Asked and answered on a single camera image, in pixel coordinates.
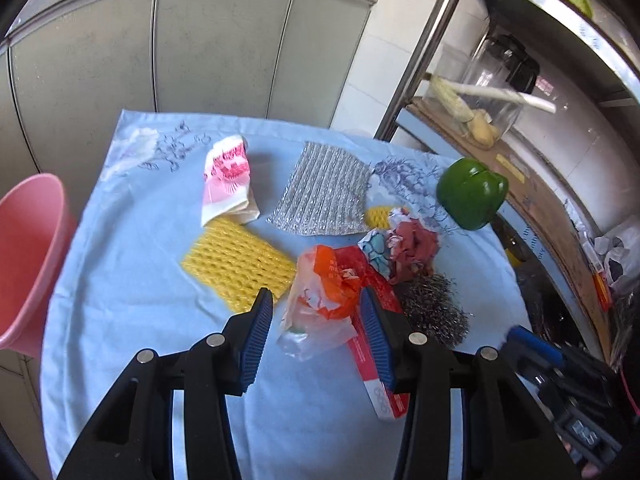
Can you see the light blue floral tablecloth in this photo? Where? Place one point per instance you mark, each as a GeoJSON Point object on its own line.
{"type": "Point", "coordinates": [123, 289]}

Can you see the white leek stalk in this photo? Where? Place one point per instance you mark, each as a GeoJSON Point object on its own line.
{"type": "Point", "coordinates": [496, 93]}

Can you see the person's right hand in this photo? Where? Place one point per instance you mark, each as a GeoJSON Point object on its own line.
{"type": "Point", "coordinates": [586, 469]}

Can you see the steel shelf rack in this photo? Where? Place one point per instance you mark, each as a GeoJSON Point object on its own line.
{"type": "Point", "coordinates": [541, 92]}

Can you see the pink white paper packet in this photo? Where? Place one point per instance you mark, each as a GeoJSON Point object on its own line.
{"type": "Point", "coordinates": [227, 190]}

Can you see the grey kitchen cabinet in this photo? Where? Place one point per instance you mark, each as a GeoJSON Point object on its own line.
{"type": "Point", "coordinates": [69, 67]}

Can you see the red cardboard box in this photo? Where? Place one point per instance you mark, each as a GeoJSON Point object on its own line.
{"type": "Point", "coordinates": [388, 406]}

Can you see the green bell pepper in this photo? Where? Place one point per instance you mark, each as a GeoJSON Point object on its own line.
{"type": "Point", "coordinates": [471, 193]}

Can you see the silver mesh dish cloth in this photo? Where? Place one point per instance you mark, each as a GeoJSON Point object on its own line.
{"type": "Point", "coordinates": [325, 195]}

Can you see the pink plastic trash bucket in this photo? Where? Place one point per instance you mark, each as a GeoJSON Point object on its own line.
{"type": "Point", "coordinates": [36, 230]}

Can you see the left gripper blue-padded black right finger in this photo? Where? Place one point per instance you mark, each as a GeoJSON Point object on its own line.
{"type": "Point", "coordinates": [505, 435]}

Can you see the black blender jug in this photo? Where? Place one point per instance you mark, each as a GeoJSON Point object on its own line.
{"type": "Point", "coordinates": [520, 69]}

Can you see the ginger root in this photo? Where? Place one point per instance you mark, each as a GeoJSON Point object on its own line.
{"type": "Point", "coordinates": [482, 131]}

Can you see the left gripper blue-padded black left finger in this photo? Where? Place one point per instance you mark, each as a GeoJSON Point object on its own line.
{"type": "Point", "coordinates": [129, 434]}

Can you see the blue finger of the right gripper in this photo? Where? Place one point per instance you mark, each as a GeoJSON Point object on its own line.
{"type": "Point", "coordinates": [551, 354]}

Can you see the clear glass container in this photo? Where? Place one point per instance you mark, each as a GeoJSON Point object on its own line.
{"type": "Point", "coordinates": [458, 66]}

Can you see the steel wool scrubber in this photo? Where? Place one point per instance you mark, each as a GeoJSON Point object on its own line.
{"type": "Point", "coordinates": [429, 305]}

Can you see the small yellow foam piece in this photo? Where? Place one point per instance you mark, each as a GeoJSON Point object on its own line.
{"type": "Point", "coordinates": [378, 217]}

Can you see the orange clear plastic bag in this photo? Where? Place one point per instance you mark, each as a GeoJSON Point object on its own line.
{"type": "Point", "coordinates": [321, 303]}

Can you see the yellow foam fruit net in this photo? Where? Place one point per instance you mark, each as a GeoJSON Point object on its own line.
{"type": "Point", "coordinates": [237, 264]}

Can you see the colourful paper ball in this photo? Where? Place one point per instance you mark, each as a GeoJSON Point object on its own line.
{"type": "Point", "coordinates": [405, 250]}

